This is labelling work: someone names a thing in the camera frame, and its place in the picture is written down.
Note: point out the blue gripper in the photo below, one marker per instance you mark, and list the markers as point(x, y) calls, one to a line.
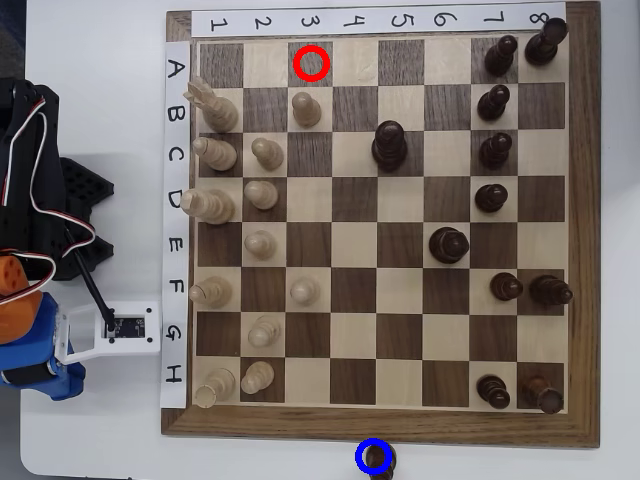
point(36, 376)

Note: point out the dark wooden pawn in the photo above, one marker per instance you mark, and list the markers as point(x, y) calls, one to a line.
point(500, 57)
point(492, 104)
point(493, 391)
point(506, 286)
point(495, 151)
point(377, 457)
point(491, 197)

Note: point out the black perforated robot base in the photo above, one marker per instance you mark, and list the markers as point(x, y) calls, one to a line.
point(87, 182)

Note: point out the light wooden rook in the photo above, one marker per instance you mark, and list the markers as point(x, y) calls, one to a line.
point(215, 387)

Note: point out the light wooden bishop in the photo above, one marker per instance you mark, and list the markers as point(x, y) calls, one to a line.
point(212, 292)
point(217, 154)

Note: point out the light wooden pawn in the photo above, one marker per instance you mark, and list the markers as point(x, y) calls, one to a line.
point(306, 110)
point(305, 292)
point(264, 332)
point(267, 154)
point(257, 377)
point(261, 195)
point(260, 245)

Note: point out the light wooden king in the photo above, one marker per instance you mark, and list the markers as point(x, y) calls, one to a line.
point(212, 205)

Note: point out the light wooden knight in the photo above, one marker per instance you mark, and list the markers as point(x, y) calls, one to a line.
point(220, 112)

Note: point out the wooden chessboard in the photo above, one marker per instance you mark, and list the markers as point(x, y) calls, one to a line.
point(350, 250)

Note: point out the dark pawn at 5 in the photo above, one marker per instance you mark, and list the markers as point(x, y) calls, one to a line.
point(390, 147)

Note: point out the dark pawn at 6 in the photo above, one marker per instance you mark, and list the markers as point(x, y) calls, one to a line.
point(449, 245)

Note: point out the white number label strip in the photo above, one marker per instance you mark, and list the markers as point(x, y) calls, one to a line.
point(330, 22)

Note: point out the dark wooden rook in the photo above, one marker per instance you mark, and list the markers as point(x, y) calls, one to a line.
point(542, 394)
point(545, 42)

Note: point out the dark wooden bishop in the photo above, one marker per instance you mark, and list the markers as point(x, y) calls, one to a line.
point(550, 290)

